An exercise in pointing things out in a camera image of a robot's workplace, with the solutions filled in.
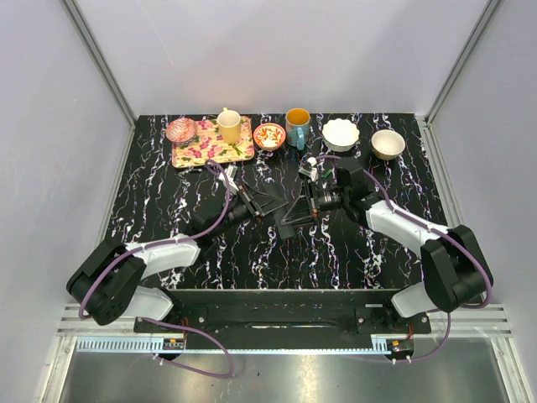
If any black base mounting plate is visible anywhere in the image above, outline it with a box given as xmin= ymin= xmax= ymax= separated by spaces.
xmin=133 ymin=289 xmax=433 ymax=341

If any pink patterned bowl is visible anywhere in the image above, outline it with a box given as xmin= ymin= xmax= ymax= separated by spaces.
xmin=165 ymin=118 xmax=198 ymax=146

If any blue mug orange inside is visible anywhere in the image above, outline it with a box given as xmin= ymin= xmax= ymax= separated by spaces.
xmin=285 ymin=108 xmax=310 ymax=150

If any left connector box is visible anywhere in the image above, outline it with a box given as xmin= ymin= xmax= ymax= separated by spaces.
xmin=162 ymin=334 xmax=185 ymax=351

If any orange floral small bowl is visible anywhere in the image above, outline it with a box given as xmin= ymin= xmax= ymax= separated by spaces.
xmin=253 ymin=123 xmax=286 ymax=151

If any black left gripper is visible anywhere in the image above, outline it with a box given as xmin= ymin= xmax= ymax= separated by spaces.
xmin=211 ymin=185 xmax=290 ymax=240

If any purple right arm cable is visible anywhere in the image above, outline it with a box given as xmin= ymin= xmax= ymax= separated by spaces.
xmin=314 ymin=154 xmax=494 ymax=364

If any connector box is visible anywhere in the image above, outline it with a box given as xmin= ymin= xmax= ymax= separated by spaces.
xmin=387 ymin=339 xmax=414 ymax=357
xmin=162 ymin=334 xmax=185 ymax=351

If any beige round bowl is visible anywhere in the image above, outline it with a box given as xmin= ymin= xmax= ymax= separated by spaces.
xmin=371 ymin=129 xmax=406 ymax=161

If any floral rectangular tray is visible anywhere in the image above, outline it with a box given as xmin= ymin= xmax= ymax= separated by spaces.
xmin=171 ymin=116 xmax=255 ymax=169

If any yellow mug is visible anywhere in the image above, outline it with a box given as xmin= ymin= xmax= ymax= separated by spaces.
xmin=216 ymin=107 xmax=242 ymax=144

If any right connector box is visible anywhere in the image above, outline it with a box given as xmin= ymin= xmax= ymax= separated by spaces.
xmin=387 ymin=339 xmax=414 ymax=357

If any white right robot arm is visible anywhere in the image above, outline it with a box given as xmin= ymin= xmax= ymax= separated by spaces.
xmin=281 ymin=155 xmax=493 ymax=332

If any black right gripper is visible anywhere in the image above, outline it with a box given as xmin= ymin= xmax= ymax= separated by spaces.
xmin=281 ymin=178 xmax=350 ymax=227

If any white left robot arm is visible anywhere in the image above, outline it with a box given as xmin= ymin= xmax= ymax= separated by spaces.
xmin=66 ymin=183 xmax=287 ymax=332

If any white scalloped bowl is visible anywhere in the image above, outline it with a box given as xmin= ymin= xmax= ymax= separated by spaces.
xmin=321 ymin=118 xmax=360 ymax=152

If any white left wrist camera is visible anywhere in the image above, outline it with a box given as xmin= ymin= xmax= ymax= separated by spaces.
xmin=218 ymin=165 xmax=238 ymax=194

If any black remote control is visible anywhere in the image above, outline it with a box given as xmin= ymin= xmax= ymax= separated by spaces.
xmin=273 ymin=207 xmax=296 ymax=240

